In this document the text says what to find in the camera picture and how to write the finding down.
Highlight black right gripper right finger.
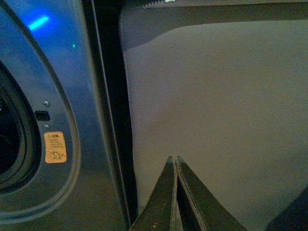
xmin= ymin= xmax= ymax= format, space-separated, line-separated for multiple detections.
xmin=176 ymin=156 xmax=246 ymax=231

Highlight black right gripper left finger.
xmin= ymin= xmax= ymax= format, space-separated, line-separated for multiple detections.
xmin=130 ymin=156 xmax=178 ymax=231

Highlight grey front-load washing machine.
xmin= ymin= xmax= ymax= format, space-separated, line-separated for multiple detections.
xmin=0 ymin=0 xmax=137 ymax=231

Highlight orange warning sticker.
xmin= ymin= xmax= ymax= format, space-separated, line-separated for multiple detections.
xmin=44 ymin=131 xmax=67 ymax=164

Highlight upper silver latch screw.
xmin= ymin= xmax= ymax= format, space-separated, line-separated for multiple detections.
xmin=43 ymin=101 xmax=50 ymax=107

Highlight black rubber door gasket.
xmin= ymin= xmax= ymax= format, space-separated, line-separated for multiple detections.
xmin=0 ymin=64 xmax=41 ymax=194

